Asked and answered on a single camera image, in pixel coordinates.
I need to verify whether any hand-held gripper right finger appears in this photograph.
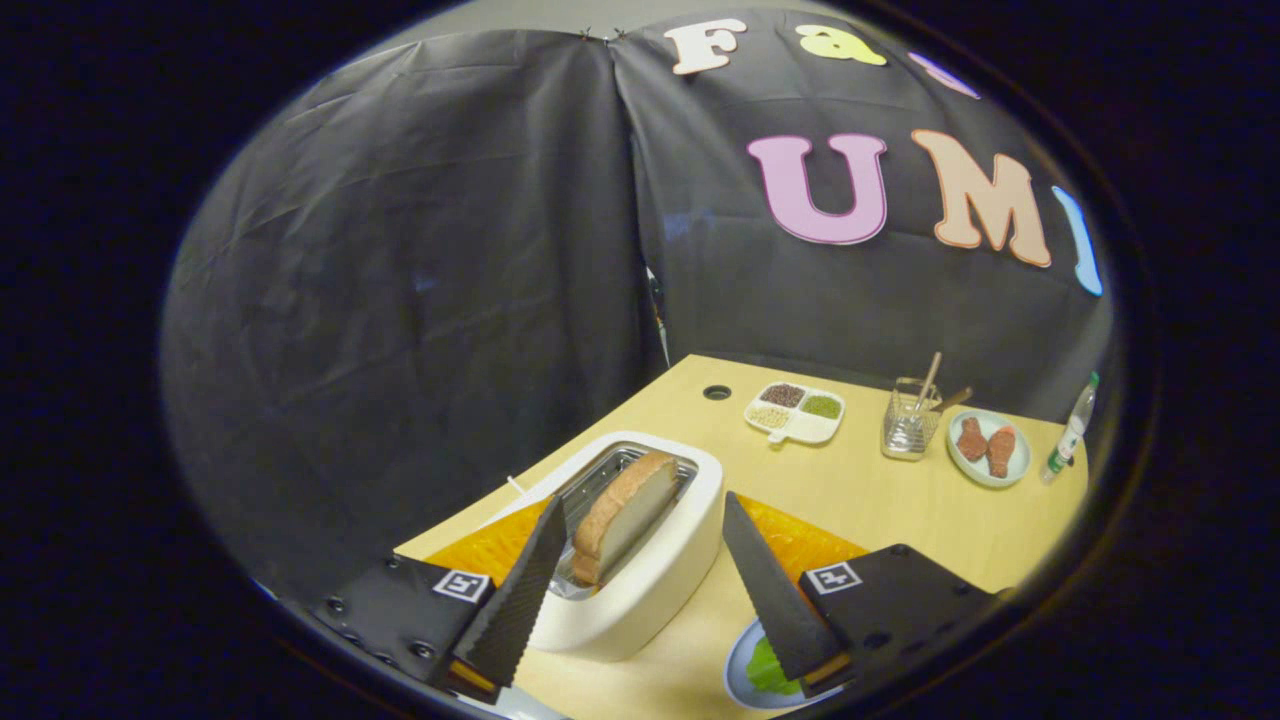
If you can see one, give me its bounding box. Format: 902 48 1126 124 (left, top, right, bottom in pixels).
722 490 1001 698

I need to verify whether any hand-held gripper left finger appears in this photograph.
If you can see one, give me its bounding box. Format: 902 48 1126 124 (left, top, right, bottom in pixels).
310 493 569 704

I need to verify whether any green lettuce leaf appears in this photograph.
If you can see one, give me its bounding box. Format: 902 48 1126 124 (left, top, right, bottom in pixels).
745 636 803 697

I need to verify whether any toasted bread slice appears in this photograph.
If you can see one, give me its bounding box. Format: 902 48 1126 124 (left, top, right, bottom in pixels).
571 451 681 587

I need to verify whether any blue round plate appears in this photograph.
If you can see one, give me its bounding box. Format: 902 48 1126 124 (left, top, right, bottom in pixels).
723 618 846 712

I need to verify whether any white toaster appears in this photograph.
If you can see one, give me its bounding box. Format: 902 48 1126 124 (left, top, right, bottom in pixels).
480 431 724 663

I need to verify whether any white divided bean dish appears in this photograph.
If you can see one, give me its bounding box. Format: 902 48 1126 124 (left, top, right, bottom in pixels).
743 381 847 446

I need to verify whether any pale green round plate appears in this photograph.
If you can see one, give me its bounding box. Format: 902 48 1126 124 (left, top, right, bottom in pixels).
946 408 1032 489

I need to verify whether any black backdrop cloth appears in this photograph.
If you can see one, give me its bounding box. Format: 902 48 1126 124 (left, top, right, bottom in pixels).
160 0 1116 601

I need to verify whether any clear plastic water bottle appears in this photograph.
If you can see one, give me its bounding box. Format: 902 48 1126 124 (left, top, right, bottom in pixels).
1040 372 1101 486

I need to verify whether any wire mesh utensil holder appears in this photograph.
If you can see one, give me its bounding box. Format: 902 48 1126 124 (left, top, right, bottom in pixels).
881 377 943 462

